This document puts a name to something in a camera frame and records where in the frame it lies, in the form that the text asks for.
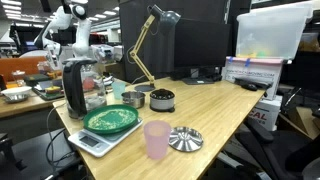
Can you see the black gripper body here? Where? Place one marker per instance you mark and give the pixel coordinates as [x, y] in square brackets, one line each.
[55, 59]

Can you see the red beans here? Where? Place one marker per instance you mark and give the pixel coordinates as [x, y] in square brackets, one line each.
[162, 93]

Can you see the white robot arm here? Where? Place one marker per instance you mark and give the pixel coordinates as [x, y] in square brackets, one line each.
[81, 36]

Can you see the teal plastic cup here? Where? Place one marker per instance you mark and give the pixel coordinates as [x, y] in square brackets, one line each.
[118, 91]

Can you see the pink plastic cup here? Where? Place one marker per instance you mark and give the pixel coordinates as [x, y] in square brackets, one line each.
[156, 140]

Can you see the yellow green sponge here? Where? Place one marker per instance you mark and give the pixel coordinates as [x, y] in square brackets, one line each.
[53, 90]

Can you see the black tray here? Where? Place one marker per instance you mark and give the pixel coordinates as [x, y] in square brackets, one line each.
[40, 94]

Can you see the orange partition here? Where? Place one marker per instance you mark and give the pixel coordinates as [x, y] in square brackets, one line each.
[16, 66]

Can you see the glass jar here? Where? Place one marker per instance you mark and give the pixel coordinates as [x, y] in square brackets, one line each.
[18, 78]

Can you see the white bowl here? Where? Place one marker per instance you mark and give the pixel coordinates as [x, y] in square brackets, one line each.
[16, 90]

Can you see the shallow steel dish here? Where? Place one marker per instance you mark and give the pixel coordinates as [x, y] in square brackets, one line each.
[16, 99]

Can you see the yellow grains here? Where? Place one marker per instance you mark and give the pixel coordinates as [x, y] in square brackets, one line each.
[96, 122]

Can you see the green round plate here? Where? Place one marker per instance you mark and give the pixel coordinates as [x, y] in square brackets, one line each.
[112, 116]

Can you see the black curtain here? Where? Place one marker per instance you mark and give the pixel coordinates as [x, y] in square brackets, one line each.
[143, 66]

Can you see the small steel pot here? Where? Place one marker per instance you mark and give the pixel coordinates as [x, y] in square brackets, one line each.
[133, 102]

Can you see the black cart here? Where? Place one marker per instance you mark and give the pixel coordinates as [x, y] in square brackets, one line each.
[30, 153]

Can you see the black computer monitor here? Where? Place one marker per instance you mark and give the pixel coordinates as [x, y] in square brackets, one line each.
[200, 43]

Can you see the blue tape strip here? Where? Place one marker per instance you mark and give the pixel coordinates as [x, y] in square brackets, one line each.
[247, 62]
[230, 59]

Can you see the black computer mouse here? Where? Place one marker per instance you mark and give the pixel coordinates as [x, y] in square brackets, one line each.
[249, 87]

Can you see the white drawer organizer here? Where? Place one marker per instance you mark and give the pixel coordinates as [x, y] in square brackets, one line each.
[253, 74]

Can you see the long black device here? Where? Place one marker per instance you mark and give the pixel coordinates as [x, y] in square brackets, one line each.
[261, 84]

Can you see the clear plastic storage bin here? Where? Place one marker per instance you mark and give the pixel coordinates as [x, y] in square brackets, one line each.
[266, 33]

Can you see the white box with red letters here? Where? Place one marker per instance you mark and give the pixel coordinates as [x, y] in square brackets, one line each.
[266, 115]

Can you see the black office chair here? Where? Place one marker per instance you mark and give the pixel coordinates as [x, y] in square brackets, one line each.
[266, 150]

